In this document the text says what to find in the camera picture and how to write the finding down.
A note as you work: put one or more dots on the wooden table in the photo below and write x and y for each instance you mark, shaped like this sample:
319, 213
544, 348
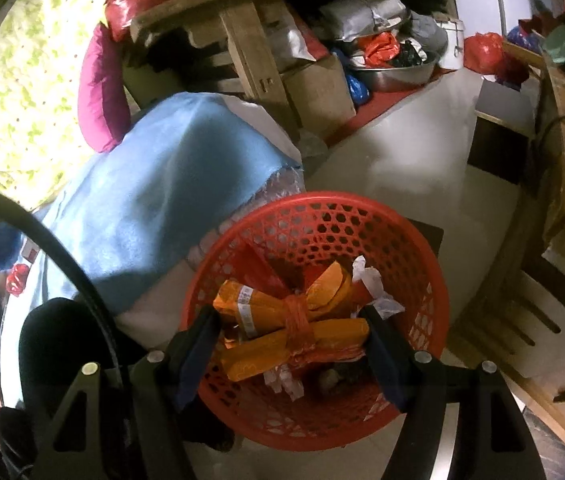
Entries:
247, 45

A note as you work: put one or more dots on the grey parcel bag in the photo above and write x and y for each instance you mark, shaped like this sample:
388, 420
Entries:
362, 10

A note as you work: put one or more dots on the white tissue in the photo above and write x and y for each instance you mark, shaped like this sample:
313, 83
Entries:
370, 275

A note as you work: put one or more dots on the red plastic scrap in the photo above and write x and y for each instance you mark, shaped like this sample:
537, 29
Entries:
17, 277

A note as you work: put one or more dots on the green floral quilt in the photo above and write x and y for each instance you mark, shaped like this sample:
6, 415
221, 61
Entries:
22, 85

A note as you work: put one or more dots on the small blue plastic bag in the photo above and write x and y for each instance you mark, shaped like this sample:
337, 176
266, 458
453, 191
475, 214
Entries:
357, 90

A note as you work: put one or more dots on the orange wrapper bundle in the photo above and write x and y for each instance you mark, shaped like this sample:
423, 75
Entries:
262, 345

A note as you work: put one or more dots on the cardboard box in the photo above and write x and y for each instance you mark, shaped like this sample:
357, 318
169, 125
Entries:
320, 95

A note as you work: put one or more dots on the green cloth bag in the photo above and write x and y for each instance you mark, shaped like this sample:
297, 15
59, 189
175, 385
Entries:
562, 42

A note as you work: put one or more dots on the red floor mat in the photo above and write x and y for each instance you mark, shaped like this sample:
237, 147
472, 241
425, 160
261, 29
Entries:
362, 120

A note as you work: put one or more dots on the red flat packet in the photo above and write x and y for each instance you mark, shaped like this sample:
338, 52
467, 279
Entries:
257, 270

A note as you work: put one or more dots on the small red plastic bag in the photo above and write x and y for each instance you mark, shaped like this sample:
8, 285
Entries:
380, 47

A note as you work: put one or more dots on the dark small cabinet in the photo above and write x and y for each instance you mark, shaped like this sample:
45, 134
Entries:
497, 145

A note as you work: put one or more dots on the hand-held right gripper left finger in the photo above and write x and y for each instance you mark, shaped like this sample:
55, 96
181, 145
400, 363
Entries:
192, 365

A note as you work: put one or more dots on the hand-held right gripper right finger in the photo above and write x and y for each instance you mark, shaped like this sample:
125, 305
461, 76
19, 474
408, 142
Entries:
387, 365

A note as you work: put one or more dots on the red plastic basket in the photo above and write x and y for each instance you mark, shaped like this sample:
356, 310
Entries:
287, 435

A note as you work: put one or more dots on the blue blanket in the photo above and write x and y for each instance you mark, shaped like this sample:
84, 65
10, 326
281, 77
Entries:
162, 185

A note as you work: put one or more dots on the metal basin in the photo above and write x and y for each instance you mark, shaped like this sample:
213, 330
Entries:
392, 80

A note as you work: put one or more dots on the black square mat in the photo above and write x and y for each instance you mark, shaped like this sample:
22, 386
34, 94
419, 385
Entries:
427, 240

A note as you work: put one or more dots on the white slotted panel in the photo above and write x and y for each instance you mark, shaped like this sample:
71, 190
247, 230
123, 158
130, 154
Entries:
522, 320

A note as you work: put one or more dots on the white lidded pot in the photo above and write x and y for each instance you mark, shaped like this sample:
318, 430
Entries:
450, 45

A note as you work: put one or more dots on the crumpled white paper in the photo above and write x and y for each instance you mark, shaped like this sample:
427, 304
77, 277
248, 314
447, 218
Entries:
285, 382

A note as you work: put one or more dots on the pink pillow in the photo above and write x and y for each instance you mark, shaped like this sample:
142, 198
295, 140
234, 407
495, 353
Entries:
100, 100

